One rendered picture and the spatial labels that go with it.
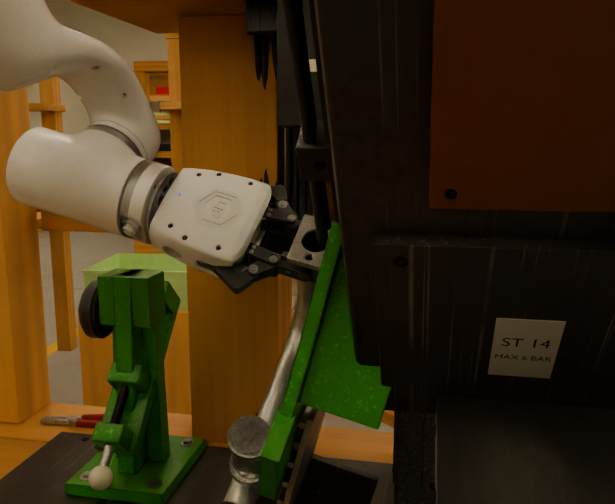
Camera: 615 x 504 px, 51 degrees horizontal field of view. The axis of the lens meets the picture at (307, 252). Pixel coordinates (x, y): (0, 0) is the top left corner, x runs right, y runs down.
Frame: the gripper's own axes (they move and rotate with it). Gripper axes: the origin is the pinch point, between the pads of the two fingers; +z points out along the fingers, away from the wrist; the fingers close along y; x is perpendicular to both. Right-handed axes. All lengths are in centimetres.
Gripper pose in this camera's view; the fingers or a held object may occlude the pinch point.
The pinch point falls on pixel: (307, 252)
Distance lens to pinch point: 63.9
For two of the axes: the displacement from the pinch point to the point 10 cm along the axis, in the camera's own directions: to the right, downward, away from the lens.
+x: -0.4, 5.3, 8.5
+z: 9.4, 3.0, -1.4
